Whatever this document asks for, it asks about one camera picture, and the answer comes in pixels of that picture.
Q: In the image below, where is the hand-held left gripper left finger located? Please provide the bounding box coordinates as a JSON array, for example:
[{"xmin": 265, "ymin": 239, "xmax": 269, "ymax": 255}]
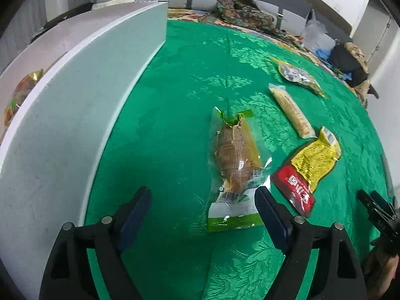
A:
[{"xmin": 39, "ymin": 186, "xmax": 153, "ymax": 300}]

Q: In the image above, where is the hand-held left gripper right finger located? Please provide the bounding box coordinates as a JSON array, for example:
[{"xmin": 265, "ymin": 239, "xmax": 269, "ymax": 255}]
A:
[{"xmin": 254, "ymin": 186, "xmax": 368, "ymax": 300}]

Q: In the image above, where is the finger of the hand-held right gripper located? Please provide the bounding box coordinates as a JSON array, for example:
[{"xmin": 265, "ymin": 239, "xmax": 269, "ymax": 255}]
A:
[
  {"xmin": 357, "ymin": 189, "xmax": 381, "ymax": 222},
  {"xmin": 369, "ymin": 190, "xmax": 395, "ymax": 216}
]

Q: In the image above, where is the clear green chicken leg packet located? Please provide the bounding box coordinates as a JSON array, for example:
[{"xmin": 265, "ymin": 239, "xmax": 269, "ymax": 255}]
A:
[{"xmin": 207, "ymin": 106, "xmax": 272, "ymax": 232}]

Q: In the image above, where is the white storage box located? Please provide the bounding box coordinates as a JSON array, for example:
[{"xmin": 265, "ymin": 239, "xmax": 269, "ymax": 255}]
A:
[{"xmin": 0, "ymin": 1, "xmax": 169, "ymax": 300}]

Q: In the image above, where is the red yellow snack packet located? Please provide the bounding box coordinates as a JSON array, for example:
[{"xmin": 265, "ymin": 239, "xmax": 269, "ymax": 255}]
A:
[{"xmin": 3, "ymin": 69, "xmax": 44, "ymax": 129}]

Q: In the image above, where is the person's right hand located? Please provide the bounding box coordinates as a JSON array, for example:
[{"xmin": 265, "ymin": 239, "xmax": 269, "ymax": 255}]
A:
[{"xmin": 364, "ymin": 240, "xmax": 400, "ymax": 300}]

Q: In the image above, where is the dark red snack packet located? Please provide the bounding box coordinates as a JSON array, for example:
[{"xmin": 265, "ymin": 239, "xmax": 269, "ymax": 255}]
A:
[{"xmin": 270, "ymin": 162, "xmax": 316, "ymax": 219}]

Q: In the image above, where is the yellow mesh print snack packet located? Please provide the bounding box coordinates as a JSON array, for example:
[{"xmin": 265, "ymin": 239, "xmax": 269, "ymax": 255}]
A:
[{"xmin": 290, "ymin": 126, "xmax": 343, "ymax": 193}]

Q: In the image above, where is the long beige snack stick packet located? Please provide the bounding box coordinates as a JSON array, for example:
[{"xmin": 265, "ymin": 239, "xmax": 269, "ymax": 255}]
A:
[{"xmin": 269, "ymin": 83, "xmax": 317, "ymax": 139}]

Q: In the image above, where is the green patterned tablecloth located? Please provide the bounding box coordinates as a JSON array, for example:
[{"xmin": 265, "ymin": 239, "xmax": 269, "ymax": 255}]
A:
[{"xmin": 84, "ymin": 19, "xmax": 396, "ymax": 300}]

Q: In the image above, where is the black bag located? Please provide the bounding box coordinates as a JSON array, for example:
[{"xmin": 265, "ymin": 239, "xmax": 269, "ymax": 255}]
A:
[{"xmin": 328, "ymin": 44, "xmax": 379, "ymax": 99}]

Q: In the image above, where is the clear silver snack packet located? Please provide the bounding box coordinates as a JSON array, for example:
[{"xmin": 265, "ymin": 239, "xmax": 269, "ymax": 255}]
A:
[{"xmin": 269, "ymin": 56, "xmax": 327, "ymax": 99}]

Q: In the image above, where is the beige camouflage garment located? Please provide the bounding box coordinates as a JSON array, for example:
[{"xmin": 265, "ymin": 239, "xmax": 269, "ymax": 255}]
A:
[{"xmin": 344, "ymin": 42, "xmax": 371, "ymax": 101}]

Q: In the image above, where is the blue cloth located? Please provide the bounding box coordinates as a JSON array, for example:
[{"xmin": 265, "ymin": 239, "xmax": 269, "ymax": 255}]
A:
[{"xmin": 314, "ymin": 48, "xmax": 335, "ymax": 67}]

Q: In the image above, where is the white door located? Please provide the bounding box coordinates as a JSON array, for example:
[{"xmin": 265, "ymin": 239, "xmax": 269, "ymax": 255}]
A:
[{"xmin": 350, "ymin": 0, "xmax": 400, "ymax": 79}]

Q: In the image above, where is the clear plastic bag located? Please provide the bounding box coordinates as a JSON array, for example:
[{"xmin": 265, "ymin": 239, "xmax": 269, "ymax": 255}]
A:
[{"xmin": 301, "ymin": 19, "xmax": 329, "ymax": 52}]

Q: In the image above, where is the dark patterned garment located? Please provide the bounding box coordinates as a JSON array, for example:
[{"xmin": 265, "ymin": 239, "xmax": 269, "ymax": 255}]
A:
[{"xmin": 215, "ymin": 0, "xmax": 301, "ymax": 43}]

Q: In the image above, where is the floral bedsheet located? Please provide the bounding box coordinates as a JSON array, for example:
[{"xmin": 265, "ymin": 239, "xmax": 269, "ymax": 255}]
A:
[{"xmin": 168, "ymin": 8, "xmax": 219, "ymax": 24}]

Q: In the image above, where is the grey curtain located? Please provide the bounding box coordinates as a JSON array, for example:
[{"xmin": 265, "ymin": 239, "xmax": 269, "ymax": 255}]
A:
[{"xmin": 0, "ymin": 0, "xmax": 47, "ymax": 51}]

